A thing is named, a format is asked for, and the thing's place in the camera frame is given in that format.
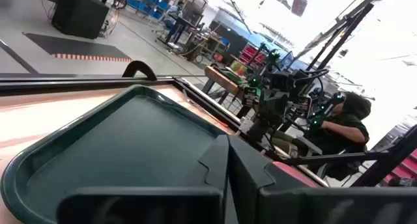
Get black diagonal frame pole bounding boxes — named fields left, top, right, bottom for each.
left=295, top=2, right=375, bottom=72

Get pink round plate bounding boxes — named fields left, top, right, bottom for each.
left=272, top=161, right=319, bottom=188

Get large black box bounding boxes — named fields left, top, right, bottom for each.
left=51, top=0, right=111, bottom=40

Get wooden work table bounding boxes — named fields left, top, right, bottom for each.
left=204, top=66, right=248, bottom=104

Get black clamp handle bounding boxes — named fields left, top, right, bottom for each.
left=122, top=60, right=158, bottom=81

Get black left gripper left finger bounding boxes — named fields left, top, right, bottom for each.
left=57, top=134, right=230, bottom=224

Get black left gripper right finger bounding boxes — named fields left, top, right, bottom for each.
left=228, top=135, right=417, bottom=224

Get dark green plastic tray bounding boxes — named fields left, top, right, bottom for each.
left=0, top=84, right=229, bottom=224

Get standing person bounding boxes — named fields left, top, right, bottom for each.
left=162, top=1, right=185, bottom=44

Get red storage bins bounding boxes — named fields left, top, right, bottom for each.
left=239, top=43, right=268, bottom=68

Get black floor mat striped edge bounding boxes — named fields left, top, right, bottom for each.
left=22, top=32, right=133, bottom=63

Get seated person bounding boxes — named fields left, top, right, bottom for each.
left=293, top=91, right=372, bottom=181

